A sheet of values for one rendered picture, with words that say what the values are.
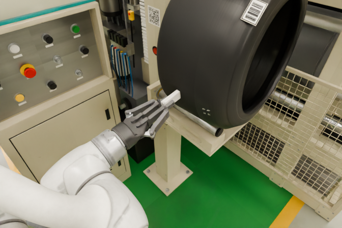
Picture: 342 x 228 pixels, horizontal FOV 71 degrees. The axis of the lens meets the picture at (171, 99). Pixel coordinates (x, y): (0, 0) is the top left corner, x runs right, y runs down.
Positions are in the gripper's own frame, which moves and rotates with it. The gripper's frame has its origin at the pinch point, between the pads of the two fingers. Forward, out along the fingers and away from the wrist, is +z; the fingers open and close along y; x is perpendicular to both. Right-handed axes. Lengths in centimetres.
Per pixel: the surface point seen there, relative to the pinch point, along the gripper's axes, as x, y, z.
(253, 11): -25.1, -13.3, 18.3
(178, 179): 114, 24, 15
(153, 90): 20.0, 25.3, 10.6
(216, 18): -23.4, -6.2, 13.4
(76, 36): -3, 56, -2
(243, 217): 116, -24, 26
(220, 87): -8.2, -13.3, 7.0
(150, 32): 0.8, 36.9, 23.2
